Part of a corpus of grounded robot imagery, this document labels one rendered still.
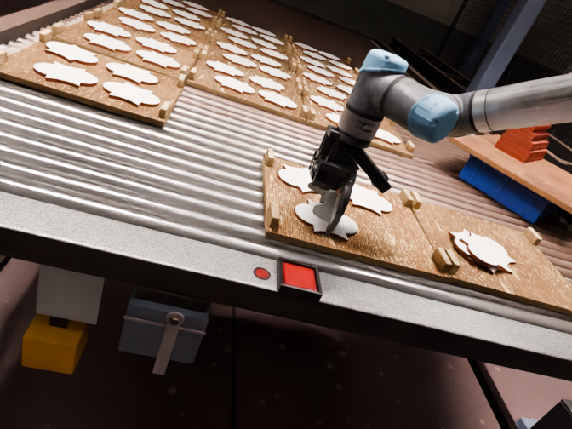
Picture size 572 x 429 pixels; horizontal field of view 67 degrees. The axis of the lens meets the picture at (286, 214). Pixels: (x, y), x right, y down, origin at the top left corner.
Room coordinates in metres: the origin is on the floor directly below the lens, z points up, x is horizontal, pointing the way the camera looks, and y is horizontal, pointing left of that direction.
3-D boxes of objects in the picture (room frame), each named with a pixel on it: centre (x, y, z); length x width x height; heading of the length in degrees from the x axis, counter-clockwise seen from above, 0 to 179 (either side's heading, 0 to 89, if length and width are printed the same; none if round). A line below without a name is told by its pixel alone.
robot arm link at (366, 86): (0.82, -0.06, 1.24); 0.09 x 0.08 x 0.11; 51
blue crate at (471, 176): (1.61, -0.74, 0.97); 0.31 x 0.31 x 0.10; 55
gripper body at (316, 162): (0.82, -0.06, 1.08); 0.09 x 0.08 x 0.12; 105
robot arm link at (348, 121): (0.82, -0.06, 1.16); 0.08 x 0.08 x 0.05
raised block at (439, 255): (0.85, -0.35, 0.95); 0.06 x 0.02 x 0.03; 15
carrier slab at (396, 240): (0.92, -0.13, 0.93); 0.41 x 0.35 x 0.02; 105
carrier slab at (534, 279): (1.04, -0.53, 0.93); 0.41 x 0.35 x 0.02; 104
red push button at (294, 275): (0.62, -0.06, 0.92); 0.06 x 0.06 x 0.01; 15
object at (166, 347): (0.56, 0.13, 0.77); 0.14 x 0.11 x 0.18; 105
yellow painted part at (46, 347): (0.51, 0.30, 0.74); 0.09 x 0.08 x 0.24; 105
